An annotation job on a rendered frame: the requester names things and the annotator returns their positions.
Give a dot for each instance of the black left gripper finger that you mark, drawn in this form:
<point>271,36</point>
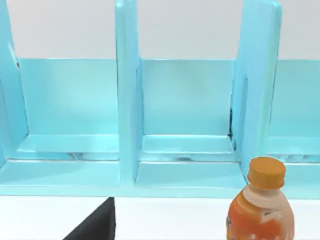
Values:
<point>100,223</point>

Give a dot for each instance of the light blue rack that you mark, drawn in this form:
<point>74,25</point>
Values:
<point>75,105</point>

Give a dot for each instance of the orange bottle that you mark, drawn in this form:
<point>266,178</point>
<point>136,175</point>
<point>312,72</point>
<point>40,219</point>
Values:
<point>260,215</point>

